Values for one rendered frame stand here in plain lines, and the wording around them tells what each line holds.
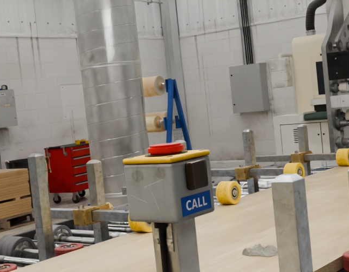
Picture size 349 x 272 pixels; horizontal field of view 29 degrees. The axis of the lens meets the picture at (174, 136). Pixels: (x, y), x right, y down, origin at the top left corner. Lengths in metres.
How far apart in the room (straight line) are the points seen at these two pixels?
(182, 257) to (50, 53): 9.66
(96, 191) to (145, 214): 1.44
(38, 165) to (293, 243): 1.18
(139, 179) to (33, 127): 9.27
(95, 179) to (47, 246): 0.28
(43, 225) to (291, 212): 1.19
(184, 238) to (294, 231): 0.25
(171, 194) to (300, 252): 0.31
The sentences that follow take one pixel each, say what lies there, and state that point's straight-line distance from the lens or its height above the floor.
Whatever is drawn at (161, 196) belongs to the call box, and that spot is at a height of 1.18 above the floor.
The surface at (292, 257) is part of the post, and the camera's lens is 0.97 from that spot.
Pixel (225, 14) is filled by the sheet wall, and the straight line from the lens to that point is 11.95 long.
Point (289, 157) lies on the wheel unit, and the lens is 3.30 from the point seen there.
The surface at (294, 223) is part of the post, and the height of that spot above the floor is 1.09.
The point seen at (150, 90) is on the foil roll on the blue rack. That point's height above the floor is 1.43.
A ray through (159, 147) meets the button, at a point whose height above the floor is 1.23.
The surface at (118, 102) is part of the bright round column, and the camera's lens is 5.19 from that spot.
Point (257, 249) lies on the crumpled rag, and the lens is 1.62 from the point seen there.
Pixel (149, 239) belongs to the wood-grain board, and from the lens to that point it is 1.91.
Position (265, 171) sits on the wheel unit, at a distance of 2.81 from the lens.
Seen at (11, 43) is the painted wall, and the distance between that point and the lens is 9.90.
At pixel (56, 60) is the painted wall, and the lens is 10.42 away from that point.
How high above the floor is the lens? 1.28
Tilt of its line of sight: 3 degrees down
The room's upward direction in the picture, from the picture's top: 6 degrees counter-clockwise
